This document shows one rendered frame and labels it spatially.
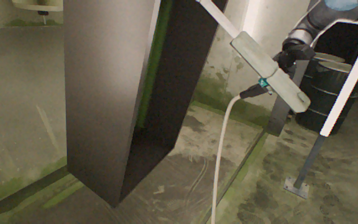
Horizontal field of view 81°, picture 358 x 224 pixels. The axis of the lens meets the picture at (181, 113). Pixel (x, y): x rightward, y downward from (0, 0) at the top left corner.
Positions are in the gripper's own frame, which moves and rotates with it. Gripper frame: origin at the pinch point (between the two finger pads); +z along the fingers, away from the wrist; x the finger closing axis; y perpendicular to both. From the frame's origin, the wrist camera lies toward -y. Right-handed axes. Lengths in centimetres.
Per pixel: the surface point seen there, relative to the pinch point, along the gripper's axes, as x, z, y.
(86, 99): 42, 38, 36
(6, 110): 90, 75, 123
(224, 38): 9, -138, 169
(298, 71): -73, -140, 119
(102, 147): 25, 49, 45
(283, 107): -98, -115, 146
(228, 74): -28, -116, 184
